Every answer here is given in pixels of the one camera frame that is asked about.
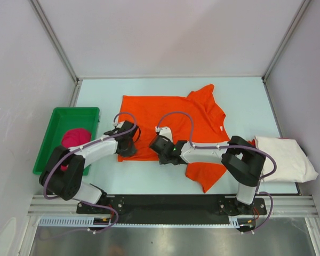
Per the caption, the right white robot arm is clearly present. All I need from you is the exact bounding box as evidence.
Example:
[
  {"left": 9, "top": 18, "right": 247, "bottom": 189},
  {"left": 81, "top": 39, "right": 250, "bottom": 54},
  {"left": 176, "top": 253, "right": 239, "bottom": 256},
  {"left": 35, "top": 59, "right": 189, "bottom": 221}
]
[{"left": 149, "top": 135, "right": 269, "bottom": 214}]

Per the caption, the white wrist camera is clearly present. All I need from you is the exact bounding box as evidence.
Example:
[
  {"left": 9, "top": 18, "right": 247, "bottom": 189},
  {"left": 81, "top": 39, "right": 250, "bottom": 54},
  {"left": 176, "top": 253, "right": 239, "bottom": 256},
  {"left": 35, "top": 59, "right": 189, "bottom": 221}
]
[
  {"left": 113, "top": 121, "right": 125, "bottom": 133},
  {"left": 155, "top": 126, "right": 173, "bottom": 142}
]

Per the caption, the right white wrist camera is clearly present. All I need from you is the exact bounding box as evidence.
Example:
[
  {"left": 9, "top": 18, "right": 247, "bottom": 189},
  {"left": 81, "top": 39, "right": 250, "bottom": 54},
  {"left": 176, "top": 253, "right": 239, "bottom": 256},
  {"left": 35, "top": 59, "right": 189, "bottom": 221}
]
[{"left": 155, "top": 126, "right": 173, "bottom": 142}]

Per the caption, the white folded t shirt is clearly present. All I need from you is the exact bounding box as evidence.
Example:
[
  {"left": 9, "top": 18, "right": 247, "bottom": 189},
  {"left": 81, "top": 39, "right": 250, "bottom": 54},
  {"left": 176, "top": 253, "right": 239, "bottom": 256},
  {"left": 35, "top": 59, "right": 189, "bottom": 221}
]
[{"left": 254, "top": 136, "right": 318, "bottom": 183}]

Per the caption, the orange t shirt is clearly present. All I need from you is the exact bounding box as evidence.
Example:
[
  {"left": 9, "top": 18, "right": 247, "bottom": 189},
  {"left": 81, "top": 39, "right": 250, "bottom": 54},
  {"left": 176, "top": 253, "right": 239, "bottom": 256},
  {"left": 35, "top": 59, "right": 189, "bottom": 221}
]
[{"left": 117, "top": 84, "right": 230, "bottom": 194}]

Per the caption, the aluminium rail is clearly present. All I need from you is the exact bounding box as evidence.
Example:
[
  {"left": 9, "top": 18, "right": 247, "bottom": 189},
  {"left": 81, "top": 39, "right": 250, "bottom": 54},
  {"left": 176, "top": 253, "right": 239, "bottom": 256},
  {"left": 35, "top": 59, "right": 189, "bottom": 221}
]
[{"left": 27, "top": 195, "right": 318, "bottom": 218}]

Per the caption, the green plastic bin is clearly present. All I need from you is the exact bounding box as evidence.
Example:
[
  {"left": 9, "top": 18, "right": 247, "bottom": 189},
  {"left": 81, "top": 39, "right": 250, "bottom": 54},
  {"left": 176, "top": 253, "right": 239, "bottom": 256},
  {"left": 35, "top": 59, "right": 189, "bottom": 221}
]
[{"left": 33, "top": 107, "right": 100, "bottom": 175}]

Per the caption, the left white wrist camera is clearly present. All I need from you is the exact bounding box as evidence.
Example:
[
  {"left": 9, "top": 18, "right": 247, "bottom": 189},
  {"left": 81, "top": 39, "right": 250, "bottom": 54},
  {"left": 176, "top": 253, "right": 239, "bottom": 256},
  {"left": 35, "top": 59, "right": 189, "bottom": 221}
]
[{"left": 113, "top": 121, "right": 125, "bottom": 133}]

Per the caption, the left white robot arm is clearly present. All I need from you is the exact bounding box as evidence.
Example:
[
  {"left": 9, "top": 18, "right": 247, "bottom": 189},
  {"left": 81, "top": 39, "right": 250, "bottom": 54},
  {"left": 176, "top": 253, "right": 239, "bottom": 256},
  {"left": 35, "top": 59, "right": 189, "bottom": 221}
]
[{"left": 39, "top": 121, "right": 141, "bottom": 213}]

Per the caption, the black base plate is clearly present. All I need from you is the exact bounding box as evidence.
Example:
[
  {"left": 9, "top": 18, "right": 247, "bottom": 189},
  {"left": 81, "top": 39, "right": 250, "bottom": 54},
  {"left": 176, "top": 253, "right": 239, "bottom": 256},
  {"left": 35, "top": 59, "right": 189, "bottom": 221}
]
[{"left": 76, "top": 194, "right": 267, "bottom": 225}]

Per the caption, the magenta t shirt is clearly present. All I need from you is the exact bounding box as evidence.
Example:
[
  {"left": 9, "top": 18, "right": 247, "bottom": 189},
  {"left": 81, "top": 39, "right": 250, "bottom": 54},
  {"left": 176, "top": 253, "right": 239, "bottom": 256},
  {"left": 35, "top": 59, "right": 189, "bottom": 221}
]
[{"left": 59, "top": 127, "right": 92, "bottom": 171}]

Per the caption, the white cable duct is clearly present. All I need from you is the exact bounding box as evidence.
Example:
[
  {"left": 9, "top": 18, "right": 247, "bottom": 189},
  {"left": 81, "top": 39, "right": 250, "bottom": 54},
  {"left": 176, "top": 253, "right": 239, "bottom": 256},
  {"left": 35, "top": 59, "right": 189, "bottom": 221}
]
[{"left": 38, "top": 216, "right": 250, "bottom": 228}]

